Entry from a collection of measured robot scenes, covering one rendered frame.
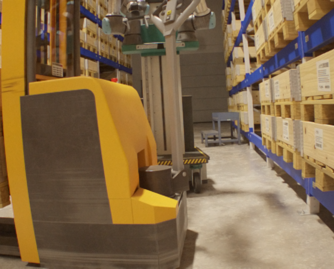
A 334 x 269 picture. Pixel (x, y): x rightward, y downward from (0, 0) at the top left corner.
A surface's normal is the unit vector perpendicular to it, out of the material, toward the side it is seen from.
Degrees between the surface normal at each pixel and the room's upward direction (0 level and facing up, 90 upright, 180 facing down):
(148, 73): 90
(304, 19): 90
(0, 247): 90
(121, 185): 90
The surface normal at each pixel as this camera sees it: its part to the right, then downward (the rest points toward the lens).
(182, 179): 0.61, 0.03
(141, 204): -0.09, 0.08
